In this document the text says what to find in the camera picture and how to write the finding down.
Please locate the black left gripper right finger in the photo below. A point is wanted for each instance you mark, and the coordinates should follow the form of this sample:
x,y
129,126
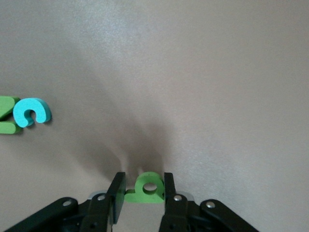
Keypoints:
x,y
178,212

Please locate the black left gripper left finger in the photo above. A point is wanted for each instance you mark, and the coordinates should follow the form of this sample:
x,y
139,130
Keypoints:
x,y
96,212

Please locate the green foam number six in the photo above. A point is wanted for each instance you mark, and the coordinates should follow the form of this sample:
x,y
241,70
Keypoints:
x,y
138,198

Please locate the cyan foam letter c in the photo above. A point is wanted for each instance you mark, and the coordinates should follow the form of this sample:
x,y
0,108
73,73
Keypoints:
x,y
24,106

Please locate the green foam letter N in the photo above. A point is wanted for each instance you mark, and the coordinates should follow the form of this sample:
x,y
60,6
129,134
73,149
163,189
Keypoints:
x,y
7,104

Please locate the brown table cover sheet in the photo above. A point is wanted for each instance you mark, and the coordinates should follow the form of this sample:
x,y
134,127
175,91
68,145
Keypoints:
x,y
169,60

